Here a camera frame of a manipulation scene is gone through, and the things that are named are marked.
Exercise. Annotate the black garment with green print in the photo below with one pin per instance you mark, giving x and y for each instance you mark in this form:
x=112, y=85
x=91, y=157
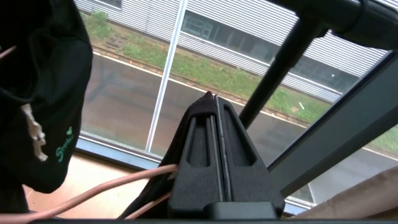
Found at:
x=46, y=93

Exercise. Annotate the black clothes rack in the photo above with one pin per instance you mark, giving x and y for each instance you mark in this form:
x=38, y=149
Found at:
x=283, y=62

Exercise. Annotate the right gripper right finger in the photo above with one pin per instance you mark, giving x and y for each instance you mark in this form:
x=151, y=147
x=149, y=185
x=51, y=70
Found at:
x=248, y=186

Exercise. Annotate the window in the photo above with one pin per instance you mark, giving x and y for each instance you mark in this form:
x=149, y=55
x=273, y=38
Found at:
x=130, y=93

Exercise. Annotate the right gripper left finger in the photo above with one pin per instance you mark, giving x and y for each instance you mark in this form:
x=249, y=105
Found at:
x=199, y=186

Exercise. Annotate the pink clothes hanger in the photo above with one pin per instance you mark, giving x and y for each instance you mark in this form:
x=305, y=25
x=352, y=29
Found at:
x=93, y=188
x=7, y=52

